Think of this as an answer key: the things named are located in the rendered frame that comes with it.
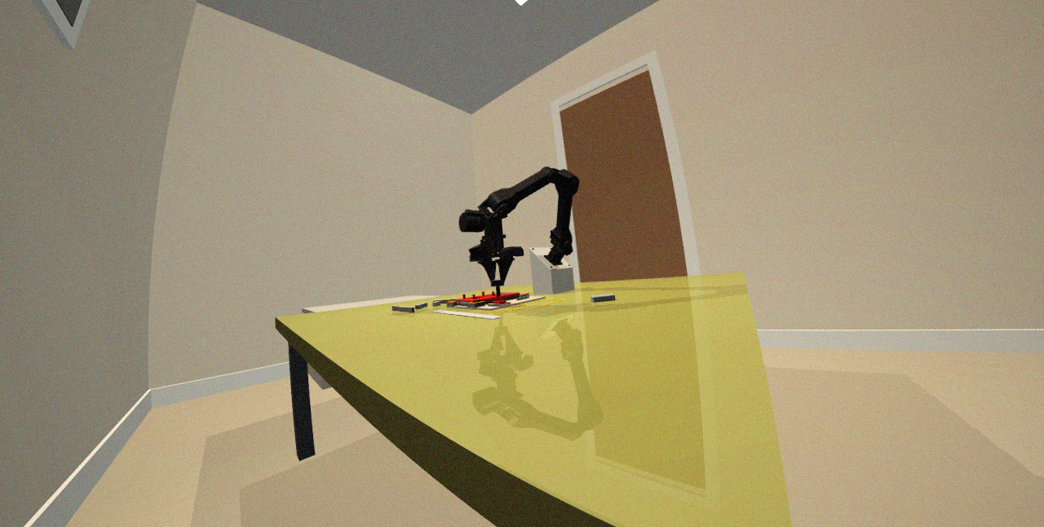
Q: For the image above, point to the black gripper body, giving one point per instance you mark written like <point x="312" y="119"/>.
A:
<point x="503" y="253"/>

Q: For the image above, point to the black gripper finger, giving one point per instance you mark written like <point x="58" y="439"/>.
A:
<point x="490" y="268"/>
<point x="504" y="265"/>

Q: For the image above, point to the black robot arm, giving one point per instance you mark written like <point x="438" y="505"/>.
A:
<point x="505" y="200"/>

